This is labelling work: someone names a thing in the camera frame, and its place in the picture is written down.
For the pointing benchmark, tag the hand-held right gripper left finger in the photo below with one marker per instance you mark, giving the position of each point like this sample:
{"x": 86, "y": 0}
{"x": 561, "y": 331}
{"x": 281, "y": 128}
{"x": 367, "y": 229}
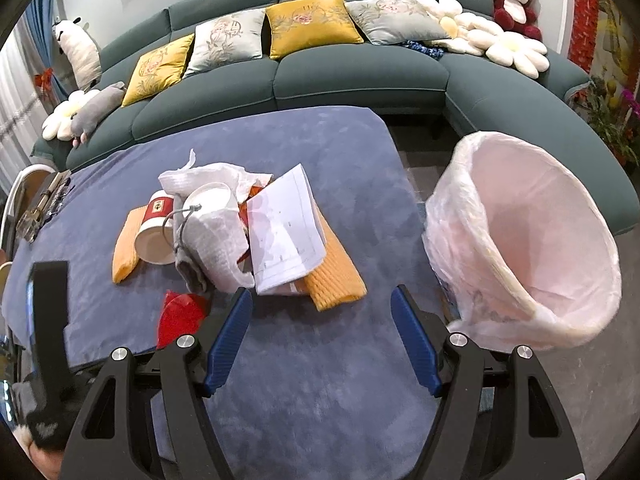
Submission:
{"x": 227, "y": 345}

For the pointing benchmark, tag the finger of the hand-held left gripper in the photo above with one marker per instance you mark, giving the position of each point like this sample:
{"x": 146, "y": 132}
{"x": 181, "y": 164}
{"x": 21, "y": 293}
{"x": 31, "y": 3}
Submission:
{"x": 50, "y": 320}

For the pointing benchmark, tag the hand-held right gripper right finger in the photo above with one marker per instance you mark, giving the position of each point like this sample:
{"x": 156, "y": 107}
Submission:
{"x": 415, "y": 340}

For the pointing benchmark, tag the red plastic wrapper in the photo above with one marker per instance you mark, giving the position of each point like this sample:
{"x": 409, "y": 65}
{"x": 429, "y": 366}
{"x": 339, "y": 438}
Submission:
{"x": 180, "y": 315}

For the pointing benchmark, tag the grey face mask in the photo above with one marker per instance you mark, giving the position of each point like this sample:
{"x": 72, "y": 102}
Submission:
{"x": 192, "y": 272}

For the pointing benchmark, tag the white textured paper towel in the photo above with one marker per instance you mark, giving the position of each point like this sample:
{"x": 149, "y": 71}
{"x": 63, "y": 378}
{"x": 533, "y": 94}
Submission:
{"x": 220, "y": 250}

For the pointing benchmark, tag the orange foam net sleeve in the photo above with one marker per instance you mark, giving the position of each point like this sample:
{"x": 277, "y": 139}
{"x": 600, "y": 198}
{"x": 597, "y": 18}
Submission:
{"x": 335, "y": 280}
{"x": 125, "y": 250}

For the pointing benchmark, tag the red and white paper cup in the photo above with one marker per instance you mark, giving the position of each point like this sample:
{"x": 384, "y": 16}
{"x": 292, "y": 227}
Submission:
{"x": 207, "y": 197}
{"x": 152, "y": 245}

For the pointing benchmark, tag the white paper sheet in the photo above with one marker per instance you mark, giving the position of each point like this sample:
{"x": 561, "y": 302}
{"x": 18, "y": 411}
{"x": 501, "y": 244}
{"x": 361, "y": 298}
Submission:
{"x": 285, "y": 230}

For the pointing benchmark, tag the orange snack wrapper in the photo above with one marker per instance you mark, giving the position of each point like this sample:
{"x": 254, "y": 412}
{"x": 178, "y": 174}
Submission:
{"x": 254, "y": 193}

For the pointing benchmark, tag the waste bin with pink liner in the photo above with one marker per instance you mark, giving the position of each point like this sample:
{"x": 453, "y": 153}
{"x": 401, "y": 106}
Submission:
{"x": 540, "y": 240}

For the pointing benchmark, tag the white tissue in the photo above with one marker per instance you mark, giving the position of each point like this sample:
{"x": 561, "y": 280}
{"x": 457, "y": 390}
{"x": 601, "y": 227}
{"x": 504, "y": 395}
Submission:
{"x": 200, "y": 172}

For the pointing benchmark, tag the person's left forearm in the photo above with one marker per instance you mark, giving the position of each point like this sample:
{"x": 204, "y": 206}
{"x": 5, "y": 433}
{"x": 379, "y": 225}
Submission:
{"x": 45, "y": 430}

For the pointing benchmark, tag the small metal tools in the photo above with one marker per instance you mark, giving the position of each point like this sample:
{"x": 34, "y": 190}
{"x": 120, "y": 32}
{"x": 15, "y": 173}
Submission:
{"x": 45, "y": 205}

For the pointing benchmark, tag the white chair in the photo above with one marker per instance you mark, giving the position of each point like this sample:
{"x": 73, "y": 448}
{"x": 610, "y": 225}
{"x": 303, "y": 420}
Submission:
{"x": 20, "y": 180}

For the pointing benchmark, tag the white flower cushion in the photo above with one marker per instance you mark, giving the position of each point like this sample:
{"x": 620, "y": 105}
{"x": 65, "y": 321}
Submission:
{"x": 475, "y": 30}
{"x": 60, "y": 120}
{"x": 512, "y": 45}

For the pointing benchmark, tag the grey mouse plush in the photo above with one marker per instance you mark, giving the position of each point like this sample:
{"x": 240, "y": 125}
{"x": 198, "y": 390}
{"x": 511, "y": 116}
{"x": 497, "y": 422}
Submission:
{"x": 97, "y": 105}

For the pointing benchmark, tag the red ribbon bow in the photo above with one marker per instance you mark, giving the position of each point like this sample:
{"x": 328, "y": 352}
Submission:
{"x": 45, "y": 82}

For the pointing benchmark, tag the white panda plush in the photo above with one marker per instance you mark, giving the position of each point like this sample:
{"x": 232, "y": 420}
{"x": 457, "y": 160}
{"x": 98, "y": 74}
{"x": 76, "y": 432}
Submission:
{"x": 75, "y": 52}

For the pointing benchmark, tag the dark green curved sofa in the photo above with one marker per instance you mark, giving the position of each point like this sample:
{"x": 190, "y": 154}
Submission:
{"x": 350, "y": 75}

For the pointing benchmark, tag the yellow embroidered pillow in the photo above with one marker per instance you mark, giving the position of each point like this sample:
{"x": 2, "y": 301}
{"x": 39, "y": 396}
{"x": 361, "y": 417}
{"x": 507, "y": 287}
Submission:
{"x": 155, "y": 67}
{"x": 310, "y": 25}

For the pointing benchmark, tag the blue patterned cloth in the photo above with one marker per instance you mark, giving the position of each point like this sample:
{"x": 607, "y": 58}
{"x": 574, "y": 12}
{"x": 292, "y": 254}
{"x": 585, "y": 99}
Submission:
{"x": 425, "y": 49}

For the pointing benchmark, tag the potted plant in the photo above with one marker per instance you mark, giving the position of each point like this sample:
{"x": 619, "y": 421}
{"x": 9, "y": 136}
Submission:
{"x": 610, "y": 120}

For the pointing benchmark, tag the pale grey embroidered pillow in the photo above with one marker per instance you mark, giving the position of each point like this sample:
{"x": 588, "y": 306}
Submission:
{"x": 225, "y": 40}
{"x": 390, "y": 15}

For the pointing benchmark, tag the blue curtain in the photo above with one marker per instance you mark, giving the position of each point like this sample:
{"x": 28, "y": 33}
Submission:
{"x": 47, "y": 10}

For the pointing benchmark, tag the red monkey plush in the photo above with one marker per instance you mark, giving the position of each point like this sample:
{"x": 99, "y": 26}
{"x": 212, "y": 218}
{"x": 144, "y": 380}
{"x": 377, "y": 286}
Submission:
{"x": 502, "y": 12}

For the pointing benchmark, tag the red wall poster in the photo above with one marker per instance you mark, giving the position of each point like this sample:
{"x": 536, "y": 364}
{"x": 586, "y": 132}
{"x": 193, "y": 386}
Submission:
{"x": 582, "y": 20}

